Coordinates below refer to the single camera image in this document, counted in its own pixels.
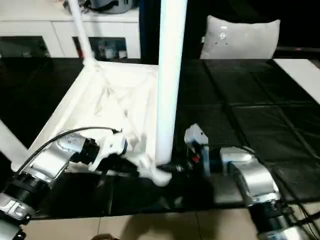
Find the dark gear on cabinet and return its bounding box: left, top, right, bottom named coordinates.
left=62, top=0, right=140, bottom=13

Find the white board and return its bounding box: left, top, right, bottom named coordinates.
left=274, top=58, right=320, bottom=103

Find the white cabinet with glass doors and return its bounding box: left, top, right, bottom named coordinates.
left=0, top=0, right=142, bottom=60

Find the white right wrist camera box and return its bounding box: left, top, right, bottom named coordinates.
left=184, top=124, right=209, bottom=148

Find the grey cushion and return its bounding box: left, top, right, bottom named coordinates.
left=200, top=15, right=281, bottom=61

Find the black cabinet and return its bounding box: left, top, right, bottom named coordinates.
left=140, top=0, right=208, bottom=61

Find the white plastic table leg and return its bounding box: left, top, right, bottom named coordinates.
left=0, top=120, right=28, bottom=163
left=154, top=0, right=188, bottom=168
left=67, top=0, right=98, bottom=68

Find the black work mat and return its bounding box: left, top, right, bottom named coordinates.
left=0, top=57, right=320, bottom=218

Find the white plastic table top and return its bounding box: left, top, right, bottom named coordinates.
left=10, top=60, right=176, bottom=187

